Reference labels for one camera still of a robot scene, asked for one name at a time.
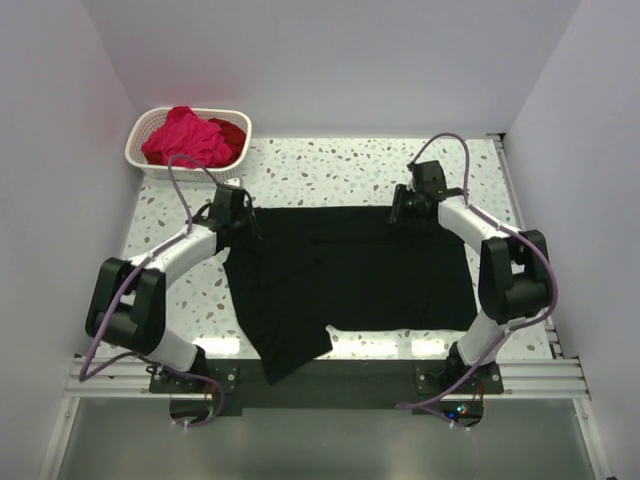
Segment black t shirt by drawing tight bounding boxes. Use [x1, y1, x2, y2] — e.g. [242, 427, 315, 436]
[224, 206, 477, 384]

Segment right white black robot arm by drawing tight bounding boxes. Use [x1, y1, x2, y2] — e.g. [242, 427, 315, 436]
[389, 161, 557, 367]

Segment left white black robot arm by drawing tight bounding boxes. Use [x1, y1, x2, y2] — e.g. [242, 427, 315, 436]
[81, 184, 259, 378]

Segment dark red crumpled t shirt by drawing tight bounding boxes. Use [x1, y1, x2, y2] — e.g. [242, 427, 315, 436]
[209, 118, 246, 167]

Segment pink crumpled t shirt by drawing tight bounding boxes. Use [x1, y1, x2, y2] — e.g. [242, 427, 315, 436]
[141, 106, 237, 169]

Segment white plastic laundry basket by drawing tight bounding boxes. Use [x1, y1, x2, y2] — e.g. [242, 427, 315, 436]
[125, 107, 253, 182]

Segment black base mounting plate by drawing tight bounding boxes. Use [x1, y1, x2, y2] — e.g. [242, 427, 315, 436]
[146, 359, 504, 428]

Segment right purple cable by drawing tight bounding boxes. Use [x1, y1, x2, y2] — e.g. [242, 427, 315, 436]
[395, 132, 557, 426]

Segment purple cable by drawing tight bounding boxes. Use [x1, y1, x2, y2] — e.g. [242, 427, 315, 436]
[79, 154, 224, 429]
[395, 132, 557, 426]

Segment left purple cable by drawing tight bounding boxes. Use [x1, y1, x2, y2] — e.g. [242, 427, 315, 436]
[79, 154, 224, 429]

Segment aluminium extrusion rail frame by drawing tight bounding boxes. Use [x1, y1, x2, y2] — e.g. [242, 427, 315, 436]
[37, 134, 609, 480]

